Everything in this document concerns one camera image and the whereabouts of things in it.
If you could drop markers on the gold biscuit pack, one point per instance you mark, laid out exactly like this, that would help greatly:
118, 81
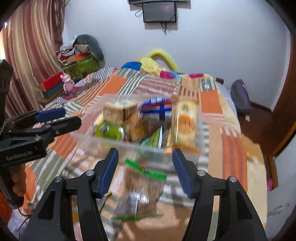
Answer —
184, 125

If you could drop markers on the blue chips bag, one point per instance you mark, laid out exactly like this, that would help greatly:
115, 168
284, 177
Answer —
157, 105

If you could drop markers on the wall mounted television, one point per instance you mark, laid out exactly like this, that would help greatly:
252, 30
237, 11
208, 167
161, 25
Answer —
158, 11

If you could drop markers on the clear plastic storage bin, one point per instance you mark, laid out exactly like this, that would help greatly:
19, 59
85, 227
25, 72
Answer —
149, 157

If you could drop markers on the pink plush toy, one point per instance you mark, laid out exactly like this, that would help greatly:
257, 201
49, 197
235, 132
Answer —
68, 83

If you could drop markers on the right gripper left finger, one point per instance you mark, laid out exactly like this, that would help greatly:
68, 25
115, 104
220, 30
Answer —
52, 218

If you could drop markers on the green pea snack packet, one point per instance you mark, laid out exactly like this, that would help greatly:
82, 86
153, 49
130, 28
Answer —
155, 140

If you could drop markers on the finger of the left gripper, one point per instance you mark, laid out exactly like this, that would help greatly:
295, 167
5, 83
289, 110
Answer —
62, 126
46, 114

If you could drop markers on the green jelly cup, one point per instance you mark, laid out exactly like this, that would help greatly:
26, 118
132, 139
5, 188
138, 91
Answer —
111, 131

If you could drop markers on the sliced bread loaf pack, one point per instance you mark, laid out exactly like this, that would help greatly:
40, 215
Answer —
119, 111

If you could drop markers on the pile of clothes and bags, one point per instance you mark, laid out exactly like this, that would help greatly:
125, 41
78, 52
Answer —
80, 57

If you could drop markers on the dark grey backpack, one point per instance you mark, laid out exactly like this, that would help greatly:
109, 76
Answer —
240, 97

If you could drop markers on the red and black box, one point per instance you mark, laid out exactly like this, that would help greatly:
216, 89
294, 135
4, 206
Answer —
52, 85

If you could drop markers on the clear bag brown biscuits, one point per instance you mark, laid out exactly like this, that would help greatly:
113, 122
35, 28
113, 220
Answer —
143, 189

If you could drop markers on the striped pink curtain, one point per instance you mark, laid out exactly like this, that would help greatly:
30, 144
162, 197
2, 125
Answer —
29, 43

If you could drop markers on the operator left hand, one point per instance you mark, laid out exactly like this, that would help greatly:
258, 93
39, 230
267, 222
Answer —
18, 176

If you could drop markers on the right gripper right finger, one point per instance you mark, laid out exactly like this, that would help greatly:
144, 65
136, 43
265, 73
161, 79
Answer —
237, 219

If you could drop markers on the orange snack balls bag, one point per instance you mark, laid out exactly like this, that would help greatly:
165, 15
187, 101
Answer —
137, 127

